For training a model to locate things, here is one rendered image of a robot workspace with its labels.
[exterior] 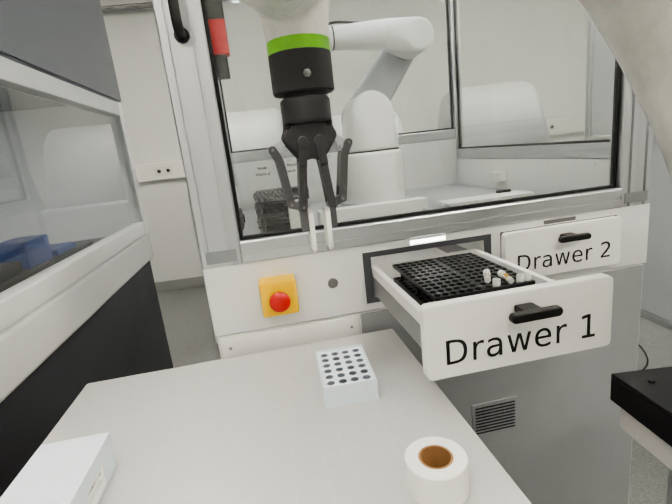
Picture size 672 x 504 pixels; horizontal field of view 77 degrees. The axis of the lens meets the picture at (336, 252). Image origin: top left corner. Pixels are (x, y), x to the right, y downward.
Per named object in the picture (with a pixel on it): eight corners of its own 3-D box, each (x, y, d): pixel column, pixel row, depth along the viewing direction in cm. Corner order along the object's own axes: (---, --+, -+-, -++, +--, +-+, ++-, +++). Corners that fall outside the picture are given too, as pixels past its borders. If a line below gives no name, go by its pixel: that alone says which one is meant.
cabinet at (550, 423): (633, 531, 121) (652, 262, 102) (272, 633, 106) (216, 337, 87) (471, 370, 213) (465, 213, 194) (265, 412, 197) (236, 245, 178)
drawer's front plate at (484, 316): (610, 345, 64) (614, 275, 61) (428, 382, 59) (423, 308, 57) (601, 340, 65) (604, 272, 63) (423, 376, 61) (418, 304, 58)
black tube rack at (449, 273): (535, 316, 72) (535, 280, 70) (437, 335, 69) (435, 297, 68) (471, 280, 93) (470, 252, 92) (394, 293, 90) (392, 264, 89)
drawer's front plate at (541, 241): (620, 262, 99) (622, 216, 96) (506, 282, 95) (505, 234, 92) (614, 261, 101) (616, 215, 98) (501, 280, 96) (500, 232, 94)
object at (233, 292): (646, 262, 103) (650, 203, 99) (215, 337, 87) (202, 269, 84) (462, 213, 194) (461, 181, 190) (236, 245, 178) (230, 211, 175)
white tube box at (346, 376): (378, 400, 66) (376, 378, 66) (325, 409, 65) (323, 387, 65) (363, 362, 78) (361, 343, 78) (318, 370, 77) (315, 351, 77)
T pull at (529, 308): (564, 316, 57) (564, 306, 56) (512, 325, 56) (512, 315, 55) (546, 306, 60) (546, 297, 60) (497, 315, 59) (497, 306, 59)
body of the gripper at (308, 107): (326, 97, 68) (333, 157, 70) (273, 102, 66) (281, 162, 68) (337, 90, 61) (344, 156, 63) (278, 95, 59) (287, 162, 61)
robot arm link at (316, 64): (270, 47, 56) (338, 43, 58) (265, 66, 67) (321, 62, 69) (277, 95, 58) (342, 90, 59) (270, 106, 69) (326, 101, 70)
